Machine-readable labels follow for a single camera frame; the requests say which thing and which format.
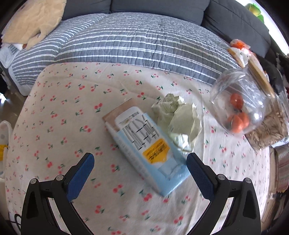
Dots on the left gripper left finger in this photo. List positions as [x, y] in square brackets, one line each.
[37, 216]

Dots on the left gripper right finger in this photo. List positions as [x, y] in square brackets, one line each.
[244, 214]

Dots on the light blue carton box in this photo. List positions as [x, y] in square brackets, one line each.
[146, 147]

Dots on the white paper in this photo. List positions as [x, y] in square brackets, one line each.
[178, 120]

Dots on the white patterned trash bin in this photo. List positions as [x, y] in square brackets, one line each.
[6, 134]

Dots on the orange tangerine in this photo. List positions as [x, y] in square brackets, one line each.
[236, 125]
[236, 101]

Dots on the glass jar of seeds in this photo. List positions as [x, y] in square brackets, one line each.
[273, 131]

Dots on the glass jug with cork lid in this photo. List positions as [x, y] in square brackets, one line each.
[252, 83]

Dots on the black clothes pile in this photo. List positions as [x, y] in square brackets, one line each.
[278, 73]

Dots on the beige fleece blanket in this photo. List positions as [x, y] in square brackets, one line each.
[33, 22]

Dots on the snack bags on sofa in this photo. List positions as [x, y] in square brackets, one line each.
[240, 51]

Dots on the striped grey quilt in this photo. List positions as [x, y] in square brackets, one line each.
[140, 39]

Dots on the dark grey sofa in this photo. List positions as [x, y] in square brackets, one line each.
[227, 19]

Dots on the green plush toy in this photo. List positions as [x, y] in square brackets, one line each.
[254, 9]

